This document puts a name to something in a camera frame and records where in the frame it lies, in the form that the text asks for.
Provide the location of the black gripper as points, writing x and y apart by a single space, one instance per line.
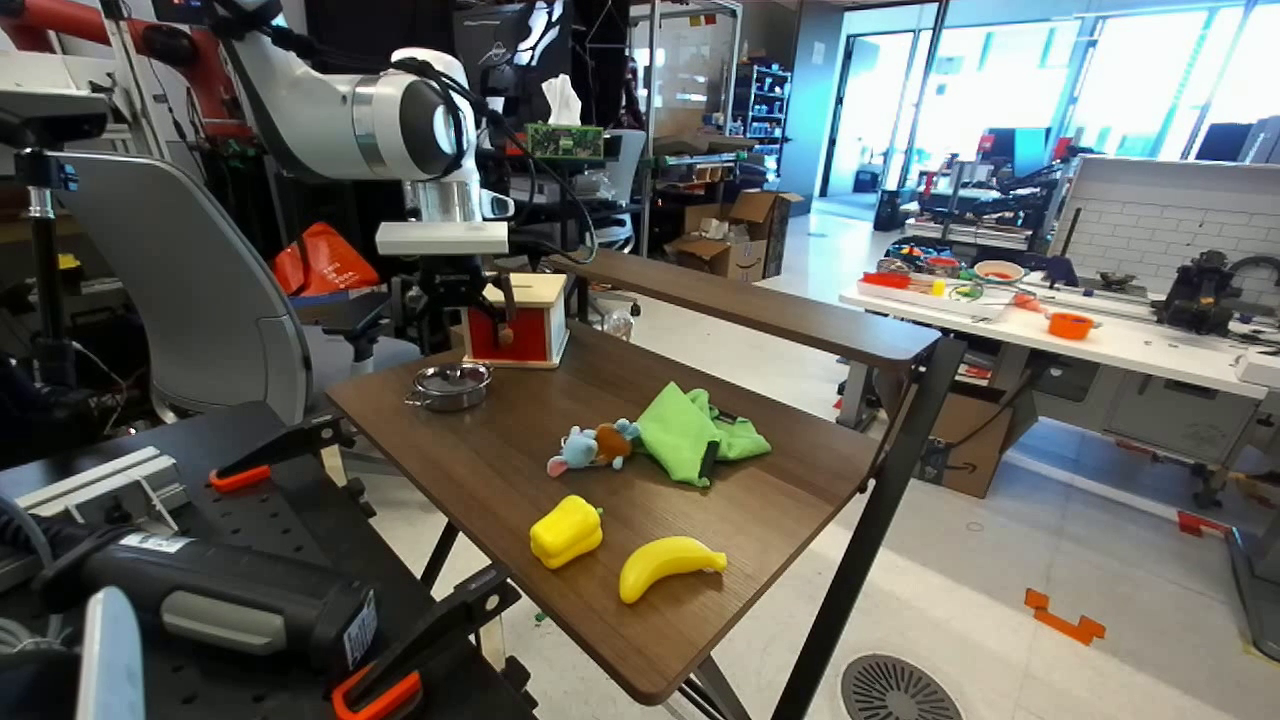
448 281

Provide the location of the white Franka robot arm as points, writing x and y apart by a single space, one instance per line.
361 125

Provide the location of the small steel pot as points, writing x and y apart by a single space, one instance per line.
448 407

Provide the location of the red wooden block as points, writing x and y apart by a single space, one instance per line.
521 335

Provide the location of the orange fabric bag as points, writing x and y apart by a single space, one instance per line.
320 262

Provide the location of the blue plush toy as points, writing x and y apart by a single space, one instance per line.
576 450

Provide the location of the green circuit board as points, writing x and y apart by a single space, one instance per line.
566 140

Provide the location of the yellow toy pepper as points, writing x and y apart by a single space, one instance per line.
566 530

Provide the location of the green cloth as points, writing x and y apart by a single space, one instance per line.
682 435

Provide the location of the grey plastic chair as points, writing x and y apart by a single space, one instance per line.
184 281

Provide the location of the black perforated mounting platform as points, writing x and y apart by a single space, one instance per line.
266 533

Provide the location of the open cardboard box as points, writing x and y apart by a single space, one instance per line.
728 233

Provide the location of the dark wooden bench table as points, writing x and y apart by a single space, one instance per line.
761 309

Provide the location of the yellow toy banana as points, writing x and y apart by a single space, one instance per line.
665 560

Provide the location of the black device with grey button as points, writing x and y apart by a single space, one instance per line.
227 602

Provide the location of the red tray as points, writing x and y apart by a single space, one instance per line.
886 279

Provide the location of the red padded bar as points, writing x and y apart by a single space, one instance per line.
83 27

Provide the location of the cardboard box under table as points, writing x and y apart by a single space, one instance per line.
970 443

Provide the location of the round floor drain grate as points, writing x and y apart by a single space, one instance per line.
900 690

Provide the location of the orange bowl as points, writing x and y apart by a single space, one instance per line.
1073 326

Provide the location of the white work table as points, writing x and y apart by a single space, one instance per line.
1135 344

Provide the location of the white perforated partition panel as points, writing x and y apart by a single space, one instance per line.
1161 212

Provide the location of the black desktop machine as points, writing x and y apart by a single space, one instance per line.
1203 293

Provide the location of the white wrist mount bar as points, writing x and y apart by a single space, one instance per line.
441 236

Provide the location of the silver aluminium rail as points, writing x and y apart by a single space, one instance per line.
93 479

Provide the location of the black camera stand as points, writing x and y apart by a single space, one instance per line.
44 240

